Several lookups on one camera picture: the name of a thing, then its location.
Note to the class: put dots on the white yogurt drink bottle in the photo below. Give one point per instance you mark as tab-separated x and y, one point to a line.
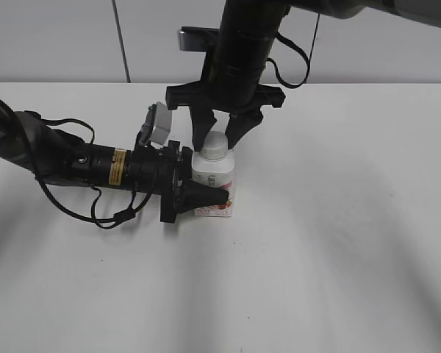
216	174

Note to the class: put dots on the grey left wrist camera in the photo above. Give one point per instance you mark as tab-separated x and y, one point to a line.
157	126

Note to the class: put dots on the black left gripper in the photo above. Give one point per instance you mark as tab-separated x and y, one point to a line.
167	172

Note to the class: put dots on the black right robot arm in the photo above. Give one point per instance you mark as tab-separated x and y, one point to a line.
237	52

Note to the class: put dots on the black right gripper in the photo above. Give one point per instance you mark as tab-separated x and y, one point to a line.
244	98

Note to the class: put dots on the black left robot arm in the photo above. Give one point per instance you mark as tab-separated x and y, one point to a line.
56	157

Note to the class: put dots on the white ribbed bottle cap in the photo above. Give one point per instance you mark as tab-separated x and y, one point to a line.
215	146

